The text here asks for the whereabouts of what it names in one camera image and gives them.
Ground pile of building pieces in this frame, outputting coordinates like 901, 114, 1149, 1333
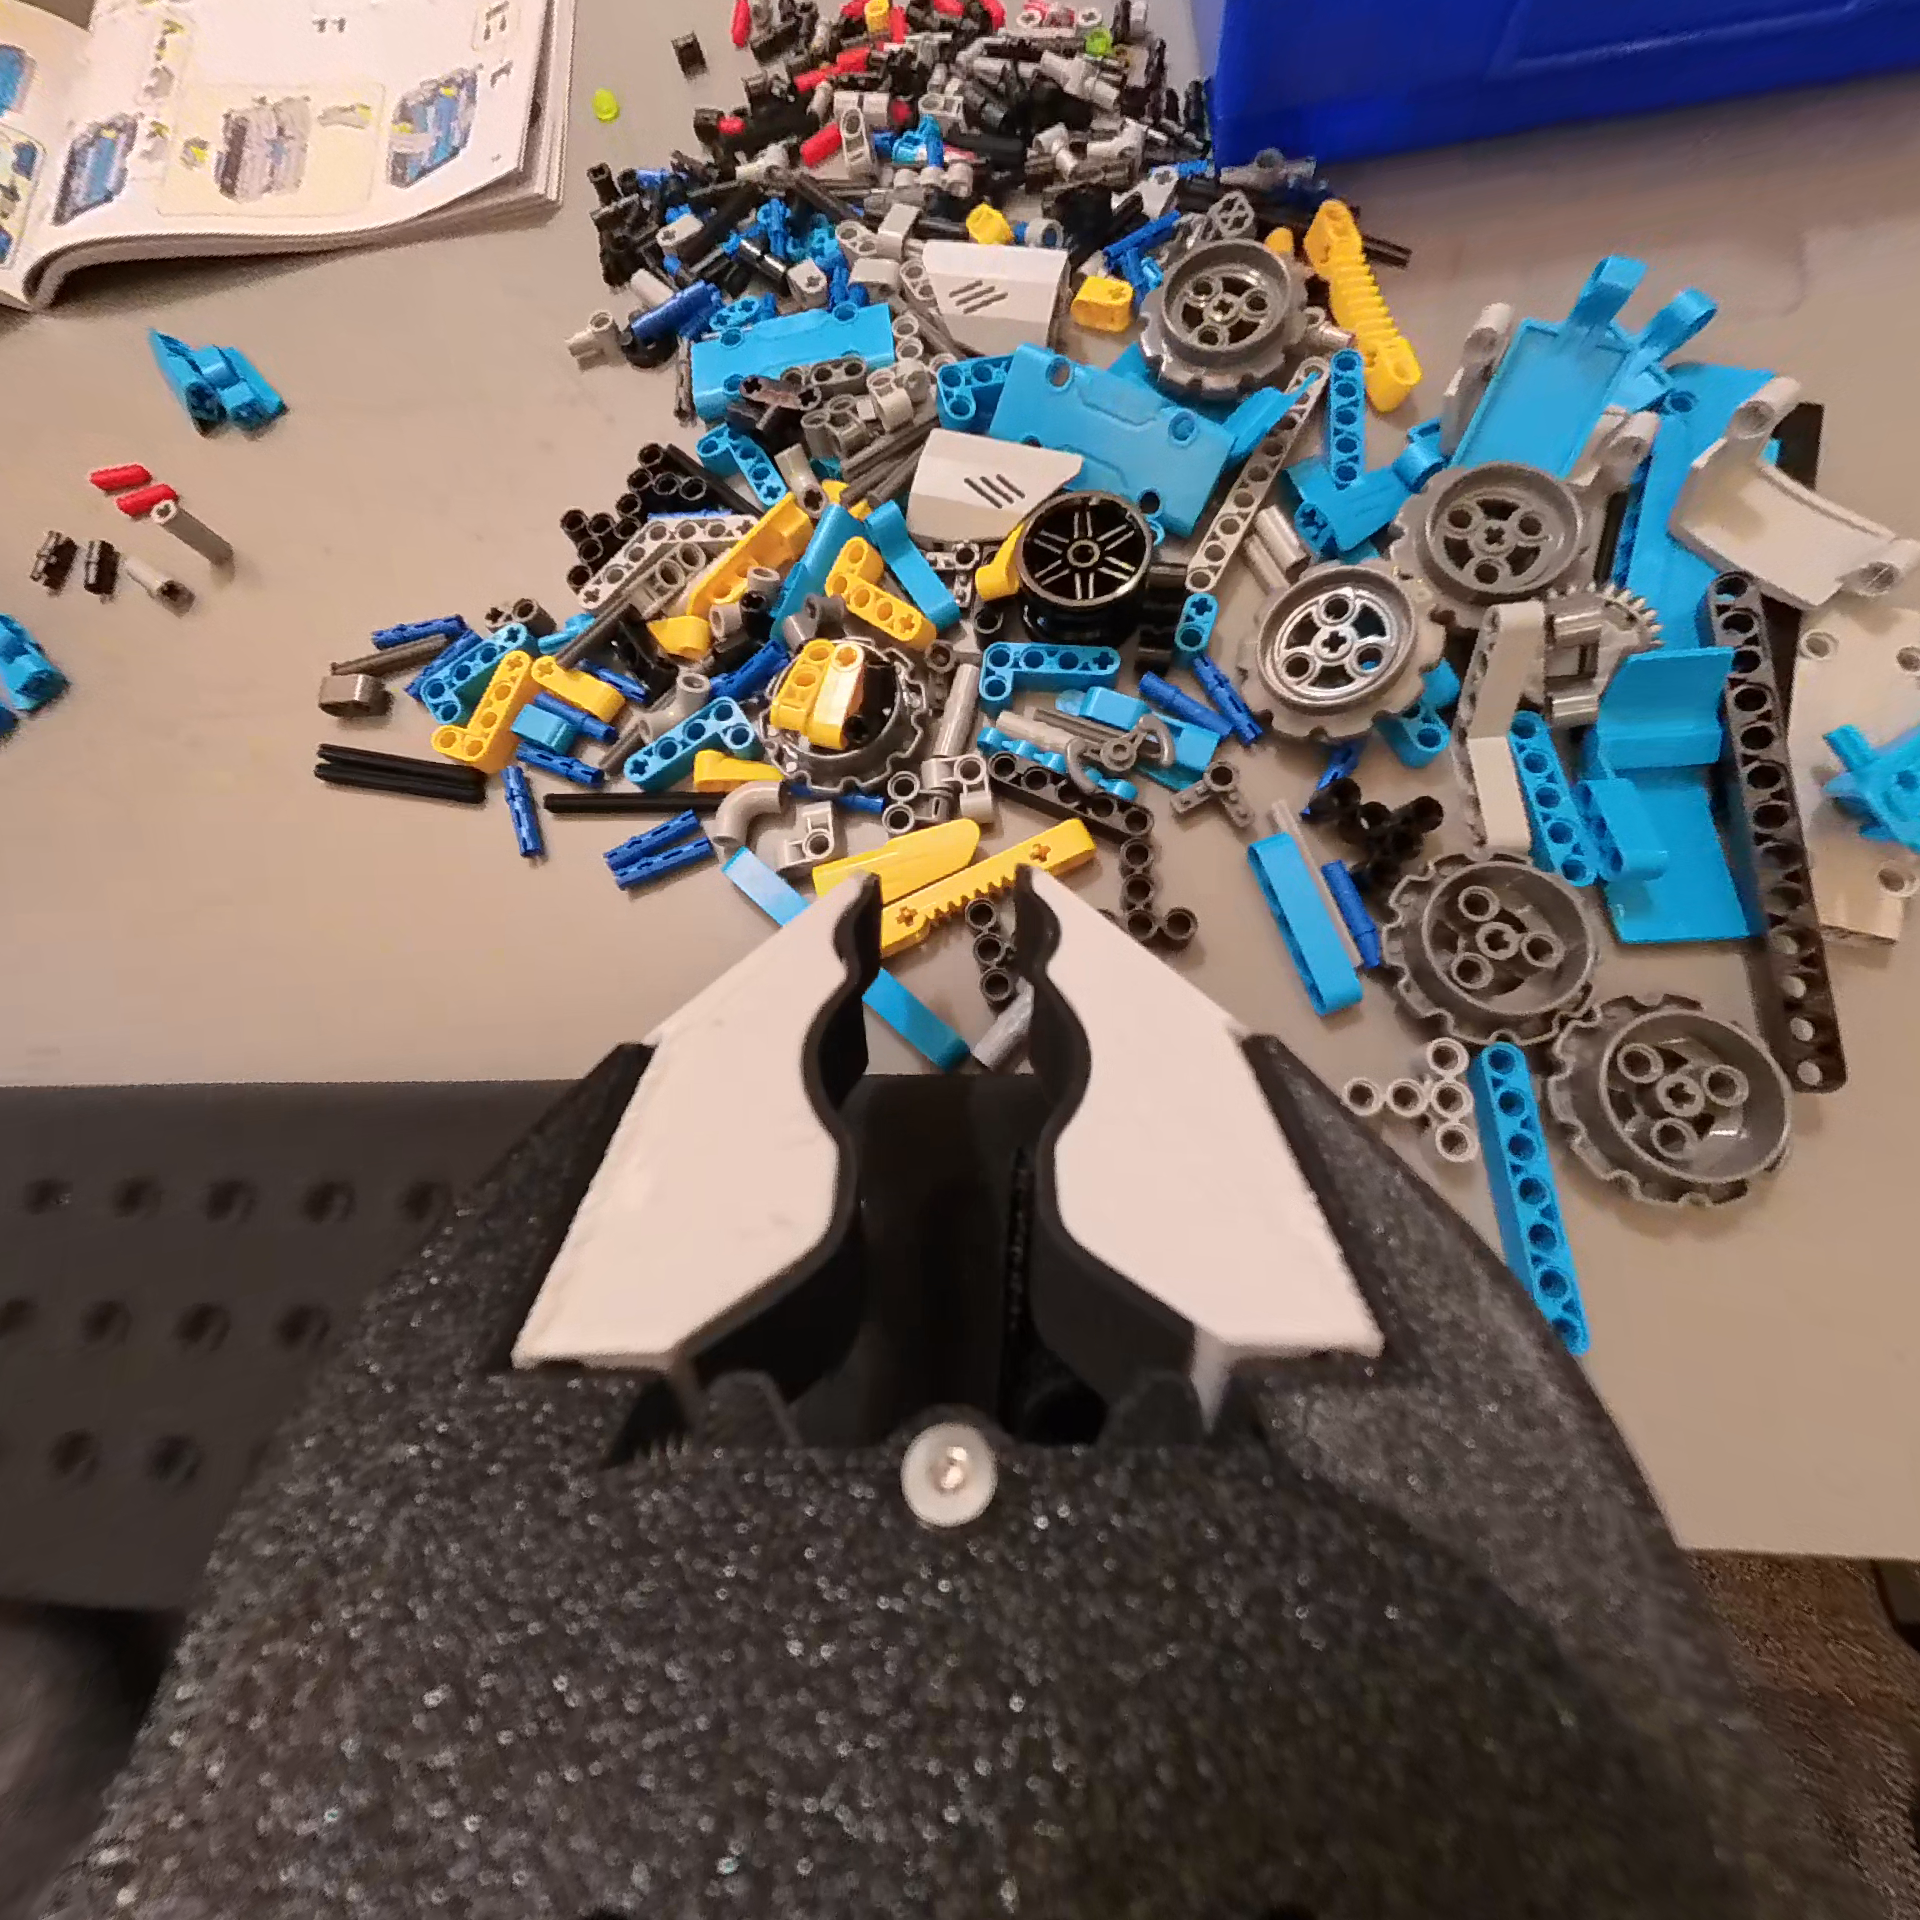
313, 149, 1920, 1360

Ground open instruction booklet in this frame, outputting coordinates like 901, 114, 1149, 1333
0, 0, 580, 314

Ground blue plastic bin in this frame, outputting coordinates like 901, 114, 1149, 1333
1206, 0, 1920, 168

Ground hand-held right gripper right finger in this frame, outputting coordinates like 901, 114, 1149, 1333
1014, 864, 1385, 1404

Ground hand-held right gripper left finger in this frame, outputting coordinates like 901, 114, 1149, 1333
510, 870, 884, 1378

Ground black dotted rubber mat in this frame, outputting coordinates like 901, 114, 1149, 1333
0, 1076, 631, 1613

